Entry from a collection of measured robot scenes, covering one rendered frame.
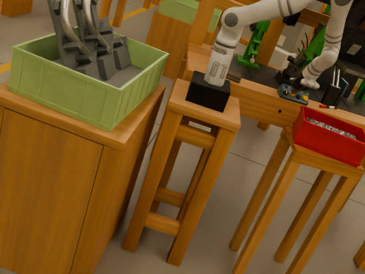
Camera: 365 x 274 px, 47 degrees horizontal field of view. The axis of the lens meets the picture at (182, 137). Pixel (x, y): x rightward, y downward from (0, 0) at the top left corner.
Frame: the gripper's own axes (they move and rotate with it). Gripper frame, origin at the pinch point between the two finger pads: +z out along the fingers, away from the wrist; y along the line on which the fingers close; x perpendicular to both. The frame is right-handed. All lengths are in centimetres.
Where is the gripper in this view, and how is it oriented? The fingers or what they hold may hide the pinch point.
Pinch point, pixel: (294, 90)
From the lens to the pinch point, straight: 217.4
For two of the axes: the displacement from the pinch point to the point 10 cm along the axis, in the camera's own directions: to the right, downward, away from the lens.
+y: -9.5, -2.9, -1.5
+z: -2.6, 4.2, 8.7
